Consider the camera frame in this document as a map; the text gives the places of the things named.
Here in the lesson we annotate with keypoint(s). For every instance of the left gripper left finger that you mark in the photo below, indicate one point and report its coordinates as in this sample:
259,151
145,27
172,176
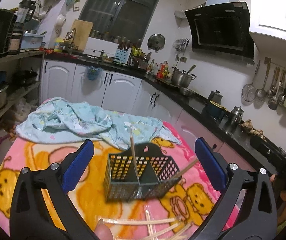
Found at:
29,215

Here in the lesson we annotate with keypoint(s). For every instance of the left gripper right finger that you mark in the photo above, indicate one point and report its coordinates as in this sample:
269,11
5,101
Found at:
257,218

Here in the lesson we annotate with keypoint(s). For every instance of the dark kitchen window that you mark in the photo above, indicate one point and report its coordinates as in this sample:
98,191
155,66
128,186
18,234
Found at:
128,18

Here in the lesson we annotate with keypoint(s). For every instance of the person's left hand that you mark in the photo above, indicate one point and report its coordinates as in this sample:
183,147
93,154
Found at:
102,231

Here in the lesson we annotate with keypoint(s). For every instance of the pink cartoon blanket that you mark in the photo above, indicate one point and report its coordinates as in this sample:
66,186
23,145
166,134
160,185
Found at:
191,199

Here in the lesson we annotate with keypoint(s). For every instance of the ginger roots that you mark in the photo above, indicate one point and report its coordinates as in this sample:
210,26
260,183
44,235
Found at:
247,127

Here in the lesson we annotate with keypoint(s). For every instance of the light blue cloth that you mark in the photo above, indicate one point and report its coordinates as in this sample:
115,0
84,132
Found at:
58,121

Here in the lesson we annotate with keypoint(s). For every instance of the steel canister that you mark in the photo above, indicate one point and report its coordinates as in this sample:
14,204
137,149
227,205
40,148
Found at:
236,115

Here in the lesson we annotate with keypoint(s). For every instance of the dark teal pot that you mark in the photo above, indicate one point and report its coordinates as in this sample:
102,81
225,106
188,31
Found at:
215,110

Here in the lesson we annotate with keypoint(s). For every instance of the dark green utensil basket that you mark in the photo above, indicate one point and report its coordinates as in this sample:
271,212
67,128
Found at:
154,172

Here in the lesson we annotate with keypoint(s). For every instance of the steel stock pot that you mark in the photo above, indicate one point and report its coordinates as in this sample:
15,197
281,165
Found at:
181,79

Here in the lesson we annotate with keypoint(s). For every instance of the blue plastic box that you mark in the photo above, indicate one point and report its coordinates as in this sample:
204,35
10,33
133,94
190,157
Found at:
31,41

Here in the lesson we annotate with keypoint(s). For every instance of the blue knife block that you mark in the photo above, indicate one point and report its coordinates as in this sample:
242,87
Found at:
122,56

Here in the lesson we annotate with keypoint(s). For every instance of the black range hood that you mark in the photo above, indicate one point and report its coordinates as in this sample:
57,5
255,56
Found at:
222,29

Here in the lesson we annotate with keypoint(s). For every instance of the wooden cutting board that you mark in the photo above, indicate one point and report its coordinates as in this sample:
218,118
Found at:
83,30

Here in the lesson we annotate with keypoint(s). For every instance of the hanging pot lid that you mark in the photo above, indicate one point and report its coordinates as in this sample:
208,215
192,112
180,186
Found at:
156,42

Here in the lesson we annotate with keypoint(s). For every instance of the blender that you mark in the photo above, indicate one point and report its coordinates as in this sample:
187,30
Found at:
25,13

